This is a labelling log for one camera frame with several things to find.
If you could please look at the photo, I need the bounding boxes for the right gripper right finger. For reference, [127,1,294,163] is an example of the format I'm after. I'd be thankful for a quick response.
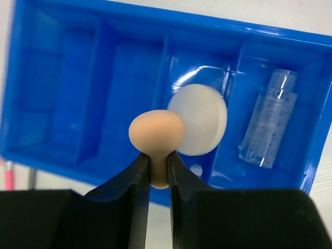
[167,152,331,248]

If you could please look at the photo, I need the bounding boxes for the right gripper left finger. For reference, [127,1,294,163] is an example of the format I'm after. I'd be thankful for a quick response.
[1,154,150,248]

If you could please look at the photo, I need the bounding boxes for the orange makeup sponge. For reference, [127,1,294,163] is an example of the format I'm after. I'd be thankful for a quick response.
[129,109,185,189]

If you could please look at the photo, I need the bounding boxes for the clear plastic bottle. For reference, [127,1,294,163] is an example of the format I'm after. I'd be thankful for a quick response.
[239,69,297,169]

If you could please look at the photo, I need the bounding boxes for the white round powder puff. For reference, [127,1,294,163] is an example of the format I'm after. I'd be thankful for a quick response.
[168,84,228,156]

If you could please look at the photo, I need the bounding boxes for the pink eyebrow comb brush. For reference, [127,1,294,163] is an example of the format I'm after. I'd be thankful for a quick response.
[5,161,15,190]

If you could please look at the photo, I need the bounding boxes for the blue plastic organizer tray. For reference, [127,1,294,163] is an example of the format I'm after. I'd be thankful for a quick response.
[1,1,331,192]

